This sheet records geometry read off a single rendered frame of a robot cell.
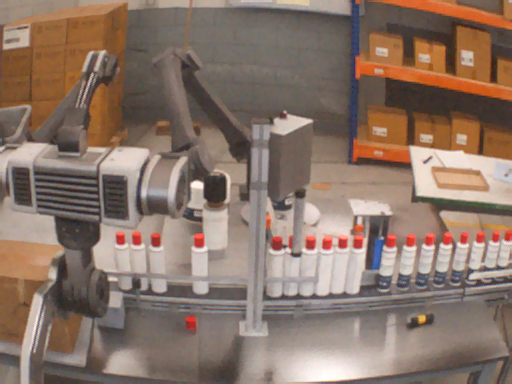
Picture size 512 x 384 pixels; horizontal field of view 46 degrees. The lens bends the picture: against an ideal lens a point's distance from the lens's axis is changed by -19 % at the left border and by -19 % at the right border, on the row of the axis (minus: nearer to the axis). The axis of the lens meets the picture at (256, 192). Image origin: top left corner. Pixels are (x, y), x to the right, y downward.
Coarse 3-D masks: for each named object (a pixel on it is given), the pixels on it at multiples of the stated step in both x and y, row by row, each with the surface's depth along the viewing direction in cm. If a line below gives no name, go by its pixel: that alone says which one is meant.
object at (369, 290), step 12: (132, 288) 231; (168, 288) 233; (180, 288) 234; (192, 288) 234; (216, 288) 235; (228, 288) 236; (240, 288) 236; (360, 288) 237; (372, 288) 236; (432, 288) 234; (444, 288) 234; (456, 288) 233; (228, 300) 229; (240, 300) 229; (264, 300) 230; (276, 300) 230
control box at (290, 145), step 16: (272, 128) 198; (288, 128) 198; (304, 128) 203; (272, 144) 196; (288, 144) 197; (304, 144) 205; (272, 160) 198; (288, 160) 199; (304, 160) 207; (272, 176) 200; (288, 176) 201; (304, 176) 210; (272, 192) 201; (288, 192) 204
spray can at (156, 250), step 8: (152, 240) 223; (160, 240) 224; (152, 248) 224; (160, 248) 224; (152, 256) 224; (160, 256) 224; (152, 264) 225; (160, 264) 225; (152, 272) 227; (160, 272) 226; (152, 280) 228; (160, 280) 228; (152, 288) 230; (160, 288) 229
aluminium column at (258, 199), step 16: (256, 128) 194; (256, 160) 198; (256, 176) 200; (256, 192) 201; (256, 208) 204; (256, 224) 206; (256, 240) 208; (256, 256) 210; (256, 272) 212; (256, 288) 214; (256, 304) 216; (256, 320) 218
